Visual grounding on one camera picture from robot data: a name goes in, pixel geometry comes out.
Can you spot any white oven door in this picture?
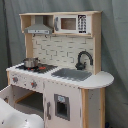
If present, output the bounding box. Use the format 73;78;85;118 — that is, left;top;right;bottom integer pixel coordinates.
0;85;14;106

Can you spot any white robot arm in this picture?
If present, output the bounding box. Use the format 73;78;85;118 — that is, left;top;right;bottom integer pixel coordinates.
0;98;44;128

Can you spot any wooden toy kitchen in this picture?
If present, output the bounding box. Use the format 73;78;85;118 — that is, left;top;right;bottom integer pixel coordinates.
0;10;115;128

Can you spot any grey toy sink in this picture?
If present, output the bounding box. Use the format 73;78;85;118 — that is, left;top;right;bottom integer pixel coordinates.
52;68;92;81

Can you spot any black toy faucet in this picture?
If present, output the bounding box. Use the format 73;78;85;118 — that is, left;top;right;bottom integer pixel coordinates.
75;51;93;70

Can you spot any black toy stovetop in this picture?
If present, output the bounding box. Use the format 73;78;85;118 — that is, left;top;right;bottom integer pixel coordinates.
18;63;55;73

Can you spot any steel toy pot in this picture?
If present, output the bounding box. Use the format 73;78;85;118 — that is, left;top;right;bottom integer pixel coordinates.
23;58;39;68

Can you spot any white toy microwave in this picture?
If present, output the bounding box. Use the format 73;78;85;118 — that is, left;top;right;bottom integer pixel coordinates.
54;15;91;34

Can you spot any grey range hood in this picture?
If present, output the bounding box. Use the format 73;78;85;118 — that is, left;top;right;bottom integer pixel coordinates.
24;16;54;35

